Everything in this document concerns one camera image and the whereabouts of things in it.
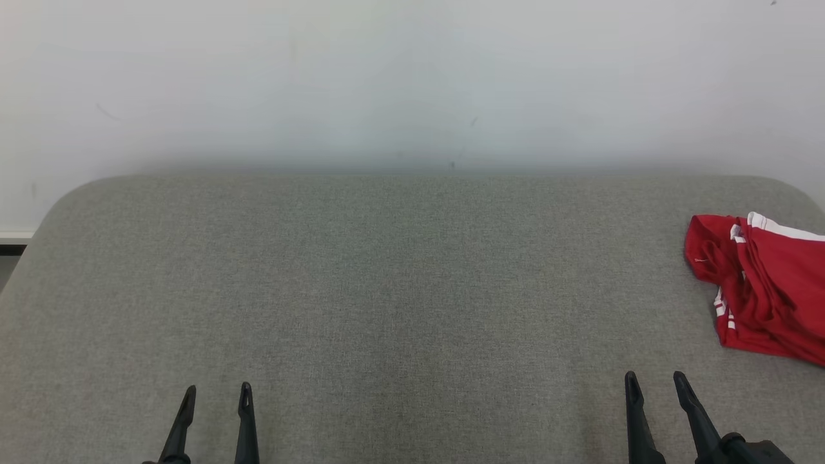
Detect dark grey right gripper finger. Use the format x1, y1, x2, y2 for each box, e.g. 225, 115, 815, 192
624, 371, 668, 464
673, 371, 729, 464

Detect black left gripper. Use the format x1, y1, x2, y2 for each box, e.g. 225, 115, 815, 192
142, 382, 260, 464

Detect red shorts with white band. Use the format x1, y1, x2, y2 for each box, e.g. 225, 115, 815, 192
732, 211, 825, 368

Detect grey fabric sofa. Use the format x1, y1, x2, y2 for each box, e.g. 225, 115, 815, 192
0, 173, 825, 464

